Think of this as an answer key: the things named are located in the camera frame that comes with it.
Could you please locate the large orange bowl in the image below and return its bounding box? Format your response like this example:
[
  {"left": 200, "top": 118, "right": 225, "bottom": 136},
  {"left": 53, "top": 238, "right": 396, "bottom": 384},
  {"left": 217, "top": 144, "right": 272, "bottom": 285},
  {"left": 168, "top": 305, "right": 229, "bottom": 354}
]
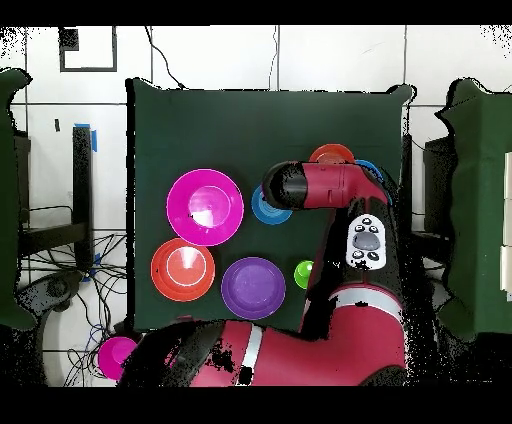
[{"left": 150, "top": 237, "right": 217, "bottom": 303}]

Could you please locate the dark green tablecloth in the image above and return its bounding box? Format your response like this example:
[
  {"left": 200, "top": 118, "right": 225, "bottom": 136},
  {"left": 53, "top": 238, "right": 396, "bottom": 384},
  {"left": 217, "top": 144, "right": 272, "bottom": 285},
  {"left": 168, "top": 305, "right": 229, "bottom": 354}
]
[{"left": 125, "top": 77, "right": 417, "bottom": 335}]

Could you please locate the green cloth side table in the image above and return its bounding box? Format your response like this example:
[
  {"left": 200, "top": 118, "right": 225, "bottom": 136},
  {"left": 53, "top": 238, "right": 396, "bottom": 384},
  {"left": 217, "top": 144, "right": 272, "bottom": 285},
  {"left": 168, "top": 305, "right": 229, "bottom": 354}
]
[
  {"left": 0, "top": 67, "right": 39, "bottom": 331},
  {"left": 434, "top": 78, "right": 512, "bottom": 343}
]

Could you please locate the small orange ridged bowl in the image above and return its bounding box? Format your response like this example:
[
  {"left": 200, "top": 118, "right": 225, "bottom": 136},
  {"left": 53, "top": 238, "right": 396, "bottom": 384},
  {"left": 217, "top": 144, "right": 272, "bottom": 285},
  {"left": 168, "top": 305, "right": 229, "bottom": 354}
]
[{"left": 308, "top": 143, "right": 356, "bottom": 166}]

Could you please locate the black floor stand base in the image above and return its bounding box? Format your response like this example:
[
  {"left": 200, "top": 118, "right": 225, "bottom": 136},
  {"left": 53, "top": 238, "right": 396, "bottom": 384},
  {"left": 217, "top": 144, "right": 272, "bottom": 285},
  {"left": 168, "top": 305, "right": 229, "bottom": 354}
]
[{"left": 17, "top": 270, "right": 86, "bottom": 314}]

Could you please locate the small magenta bowl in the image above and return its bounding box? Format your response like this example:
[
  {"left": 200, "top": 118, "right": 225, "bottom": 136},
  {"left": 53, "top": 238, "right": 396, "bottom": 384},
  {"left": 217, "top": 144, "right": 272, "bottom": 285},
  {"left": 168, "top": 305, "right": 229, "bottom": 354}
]
[{"left": 96, "top": 335, "right": 139, "bottom": 382}]

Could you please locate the green cup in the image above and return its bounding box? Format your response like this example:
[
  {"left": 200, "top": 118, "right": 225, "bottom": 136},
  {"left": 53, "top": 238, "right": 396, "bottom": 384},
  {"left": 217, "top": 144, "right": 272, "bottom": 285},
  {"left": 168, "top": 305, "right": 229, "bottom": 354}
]
[{"left": 293, "top": 260, "right": 315, "bottom": 290}]

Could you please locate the black square floor frame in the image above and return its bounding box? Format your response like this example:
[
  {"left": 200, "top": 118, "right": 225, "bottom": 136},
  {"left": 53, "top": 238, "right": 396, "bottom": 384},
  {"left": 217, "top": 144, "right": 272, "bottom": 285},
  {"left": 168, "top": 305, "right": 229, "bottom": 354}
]
[{"left": 58, "top": 25, "right": 118, "bottom": 74}]

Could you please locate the large blue bowl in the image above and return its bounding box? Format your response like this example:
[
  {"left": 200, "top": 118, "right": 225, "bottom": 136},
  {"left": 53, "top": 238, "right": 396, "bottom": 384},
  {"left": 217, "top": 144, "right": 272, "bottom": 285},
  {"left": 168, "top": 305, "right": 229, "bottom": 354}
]
[{"left": 353, "top": 158, "right": 393, "bottom": 205}]

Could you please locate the white panel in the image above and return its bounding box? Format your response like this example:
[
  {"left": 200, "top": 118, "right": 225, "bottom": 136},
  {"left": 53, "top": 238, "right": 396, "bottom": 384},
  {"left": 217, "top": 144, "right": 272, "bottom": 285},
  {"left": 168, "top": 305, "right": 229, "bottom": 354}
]
[{"left": 499, "top": 150, "right": 512, "bottom": 302}]

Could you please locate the bundle of floor cables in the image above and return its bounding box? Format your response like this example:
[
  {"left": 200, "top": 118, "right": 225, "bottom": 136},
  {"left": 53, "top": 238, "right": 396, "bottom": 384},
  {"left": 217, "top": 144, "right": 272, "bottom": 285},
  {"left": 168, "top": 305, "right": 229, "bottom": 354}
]
[{"left": 19, "top": 229, "right": 133, "bottom": 385}]

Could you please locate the purple bowl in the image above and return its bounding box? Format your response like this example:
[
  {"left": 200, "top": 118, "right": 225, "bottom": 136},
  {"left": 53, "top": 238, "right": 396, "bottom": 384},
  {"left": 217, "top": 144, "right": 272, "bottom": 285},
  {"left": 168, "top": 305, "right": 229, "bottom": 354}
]
[{"left": 220, "top": 256, "right": 288, "bottom": 321}]

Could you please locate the blue tape strip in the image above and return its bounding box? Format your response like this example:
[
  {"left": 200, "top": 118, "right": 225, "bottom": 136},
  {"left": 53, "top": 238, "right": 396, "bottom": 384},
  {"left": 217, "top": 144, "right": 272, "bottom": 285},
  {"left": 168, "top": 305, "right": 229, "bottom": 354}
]
[{"left": 73, "top": 122, "right": 98, "bottom": 153}]

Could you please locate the large pink bowl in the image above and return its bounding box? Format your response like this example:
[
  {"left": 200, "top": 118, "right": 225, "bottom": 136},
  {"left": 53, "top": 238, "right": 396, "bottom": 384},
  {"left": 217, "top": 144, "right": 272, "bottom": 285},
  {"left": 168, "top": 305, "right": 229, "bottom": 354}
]
[{"left": 165, "top": 168, "right": 246, "bottom": 248}]

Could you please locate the small light blue ridged bowl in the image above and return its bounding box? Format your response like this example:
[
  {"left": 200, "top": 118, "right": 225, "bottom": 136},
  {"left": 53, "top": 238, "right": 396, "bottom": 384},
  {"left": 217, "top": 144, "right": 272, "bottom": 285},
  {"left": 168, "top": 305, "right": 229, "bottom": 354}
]
[{"left": 250, "top": 183, "right": 294, "bottom": 226}]

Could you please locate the long black floor cable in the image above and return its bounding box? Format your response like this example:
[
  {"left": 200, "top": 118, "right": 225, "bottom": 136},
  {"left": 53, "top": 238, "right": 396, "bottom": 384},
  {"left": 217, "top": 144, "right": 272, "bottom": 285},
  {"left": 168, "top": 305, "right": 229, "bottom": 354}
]
[{"left": 144, "top": 25, "right": 187, "bottom": 90}]

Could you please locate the black metal stand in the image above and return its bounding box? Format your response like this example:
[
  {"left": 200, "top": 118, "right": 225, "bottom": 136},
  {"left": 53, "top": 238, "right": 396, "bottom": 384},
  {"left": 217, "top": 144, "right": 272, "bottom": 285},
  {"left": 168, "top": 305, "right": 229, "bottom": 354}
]
[
  {"left": 15, "top": 125, "right": 95, "bottom": 273},
  {"left": 399, "top": 132, "right": 457, "bottom": 265}
]

